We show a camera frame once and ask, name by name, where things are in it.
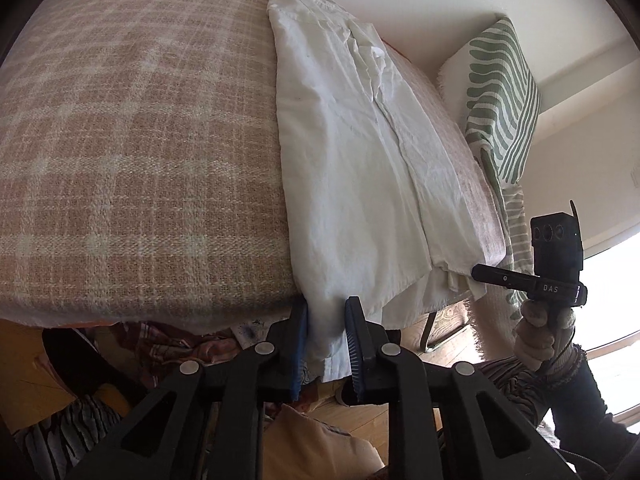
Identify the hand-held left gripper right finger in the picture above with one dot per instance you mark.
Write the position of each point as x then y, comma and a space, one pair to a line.
351, 345

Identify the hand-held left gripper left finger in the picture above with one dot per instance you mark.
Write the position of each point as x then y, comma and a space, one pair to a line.
300, 330

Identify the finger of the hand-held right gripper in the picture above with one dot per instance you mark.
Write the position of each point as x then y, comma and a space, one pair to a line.
502, 276

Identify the white long-sleeved shirt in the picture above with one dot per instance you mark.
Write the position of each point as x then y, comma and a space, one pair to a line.
340, 160

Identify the person's right forearm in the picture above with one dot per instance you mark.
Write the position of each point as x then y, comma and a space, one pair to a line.
580, 400

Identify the person's right hand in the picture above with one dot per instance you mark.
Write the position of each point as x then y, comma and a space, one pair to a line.
535, 340

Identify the black metal furniture leg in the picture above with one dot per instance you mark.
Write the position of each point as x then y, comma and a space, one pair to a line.
428, 332

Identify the beige pillow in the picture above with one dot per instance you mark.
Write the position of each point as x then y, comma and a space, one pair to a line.
310, 445

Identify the red plaid cloth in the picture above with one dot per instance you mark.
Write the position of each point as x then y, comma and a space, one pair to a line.
165, 345

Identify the green striped white cushion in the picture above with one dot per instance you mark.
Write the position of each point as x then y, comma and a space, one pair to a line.
500, 90

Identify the zebra striped cloth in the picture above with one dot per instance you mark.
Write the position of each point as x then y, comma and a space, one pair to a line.
65, 435

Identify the beige plaid blanket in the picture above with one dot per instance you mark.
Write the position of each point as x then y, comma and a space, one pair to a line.
125, 135

